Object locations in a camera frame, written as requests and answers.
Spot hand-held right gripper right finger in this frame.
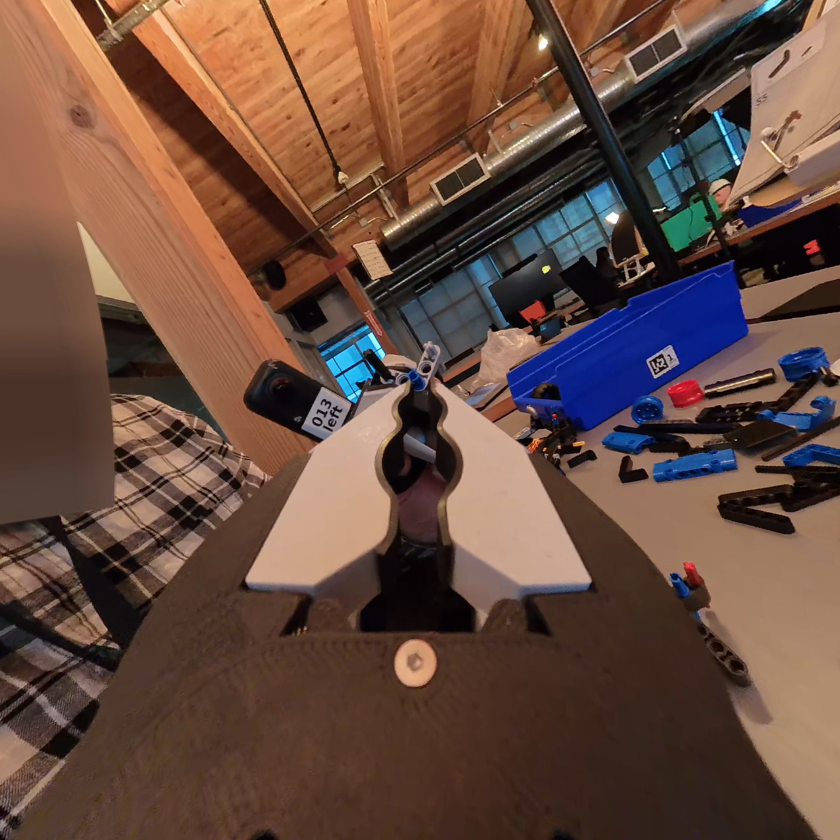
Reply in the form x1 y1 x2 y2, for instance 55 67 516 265
420 382 593 634

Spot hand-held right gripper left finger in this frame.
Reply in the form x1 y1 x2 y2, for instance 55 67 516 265
244 382 421 634

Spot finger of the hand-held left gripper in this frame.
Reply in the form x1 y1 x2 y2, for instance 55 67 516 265
356 354 413 411

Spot grey beam brick assembly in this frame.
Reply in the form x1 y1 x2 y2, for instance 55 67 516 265
363 341 442 403

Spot person's left forearm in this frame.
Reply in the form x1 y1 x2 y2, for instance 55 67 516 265
62 394 271 592

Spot grey desk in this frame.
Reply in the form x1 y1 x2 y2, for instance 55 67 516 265
446 282 840 840

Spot person's left hand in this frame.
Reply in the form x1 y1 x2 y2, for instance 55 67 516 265
395 469 448 546

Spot blue-lit paned window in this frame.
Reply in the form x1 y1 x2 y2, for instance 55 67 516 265
320 340 380 396

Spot white hanging paper sheet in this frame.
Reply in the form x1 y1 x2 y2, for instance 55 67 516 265
352 239 395 281

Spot white plastic bag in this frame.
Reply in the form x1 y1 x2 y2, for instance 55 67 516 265
478 328 540 387

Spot blue tagged storage bin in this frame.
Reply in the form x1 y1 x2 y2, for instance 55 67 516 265
507 261 749 431

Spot wooden pillar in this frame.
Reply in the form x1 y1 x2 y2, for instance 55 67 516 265
36 0 316 476

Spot pendant light bulb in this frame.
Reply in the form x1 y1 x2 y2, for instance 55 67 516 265
258 0 350 189

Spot white vent grille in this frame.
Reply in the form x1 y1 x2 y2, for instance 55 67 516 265
430 154 491 206
623 25 688 82

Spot scattered toy brick pieces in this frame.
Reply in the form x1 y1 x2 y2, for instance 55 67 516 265
525 348 840 536

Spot black beam with coloured pins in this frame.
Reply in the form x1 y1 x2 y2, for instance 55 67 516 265
669 561 752 688

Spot black tube brick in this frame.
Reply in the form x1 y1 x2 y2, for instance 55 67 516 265
703 369 777 399

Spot black flat panel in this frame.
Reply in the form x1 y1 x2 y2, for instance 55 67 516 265
731 420 798 454

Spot thin black axle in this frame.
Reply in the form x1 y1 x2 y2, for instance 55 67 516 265
761 423 840 460

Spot green panel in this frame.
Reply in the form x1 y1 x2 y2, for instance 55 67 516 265
659 193 718 252

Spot wooden workbench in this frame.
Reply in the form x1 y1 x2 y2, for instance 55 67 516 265
679 190 840 266

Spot blue box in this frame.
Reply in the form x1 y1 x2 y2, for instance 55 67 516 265
738 200 811 228

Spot white book stand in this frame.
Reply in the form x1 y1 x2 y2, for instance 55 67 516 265
725 105 840 207

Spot open instruction booklet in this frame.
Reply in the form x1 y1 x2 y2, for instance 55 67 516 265
727 0 840 198

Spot black wall speaker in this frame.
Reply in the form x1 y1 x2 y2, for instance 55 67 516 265
287 297 329 333

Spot large paned window wall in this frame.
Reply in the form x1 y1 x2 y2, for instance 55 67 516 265
394 177 660 342

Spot black wall screen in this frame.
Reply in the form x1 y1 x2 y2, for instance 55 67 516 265
488 249 567 327

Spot silver air duct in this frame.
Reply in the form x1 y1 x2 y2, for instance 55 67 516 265
379 0 795 252

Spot black steel post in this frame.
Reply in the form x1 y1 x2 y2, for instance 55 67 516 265
525 0 681 284

